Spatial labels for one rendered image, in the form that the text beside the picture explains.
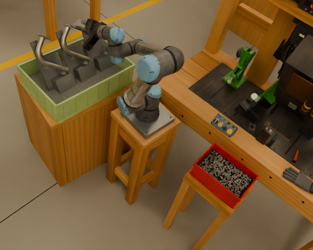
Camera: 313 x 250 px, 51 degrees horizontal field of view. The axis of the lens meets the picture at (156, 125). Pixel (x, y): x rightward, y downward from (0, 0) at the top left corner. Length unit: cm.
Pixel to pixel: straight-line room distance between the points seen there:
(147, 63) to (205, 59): 115
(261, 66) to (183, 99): 62
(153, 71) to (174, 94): 75
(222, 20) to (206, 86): 48
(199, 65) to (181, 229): 126
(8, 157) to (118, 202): 97
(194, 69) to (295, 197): 109
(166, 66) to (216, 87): 90
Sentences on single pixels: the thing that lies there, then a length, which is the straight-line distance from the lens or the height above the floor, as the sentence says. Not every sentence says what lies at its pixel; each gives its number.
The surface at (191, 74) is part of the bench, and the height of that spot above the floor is 88.
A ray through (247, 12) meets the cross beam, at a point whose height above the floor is 126.
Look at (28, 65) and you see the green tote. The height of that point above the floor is 93.
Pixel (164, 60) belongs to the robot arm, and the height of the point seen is 150.
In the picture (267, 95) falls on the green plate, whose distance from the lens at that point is 206.
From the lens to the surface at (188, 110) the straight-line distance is 213.
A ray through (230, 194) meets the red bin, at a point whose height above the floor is 91.
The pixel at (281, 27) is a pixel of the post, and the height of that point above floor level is 135.
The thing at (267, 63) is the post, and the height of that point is 107.
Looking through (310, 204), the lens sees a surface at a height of 88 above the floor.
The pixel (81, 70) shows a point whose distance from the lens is 222.
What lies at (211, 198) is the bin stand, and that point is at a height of 79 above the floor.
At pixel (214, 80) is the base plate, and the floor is 90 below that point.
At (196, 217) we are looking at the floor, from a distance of 275.
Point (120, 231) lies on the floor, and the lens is 260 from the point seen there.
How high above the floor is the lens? 244
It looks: 51 degrees down
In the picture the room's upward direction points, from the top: 15 degrees clockwise
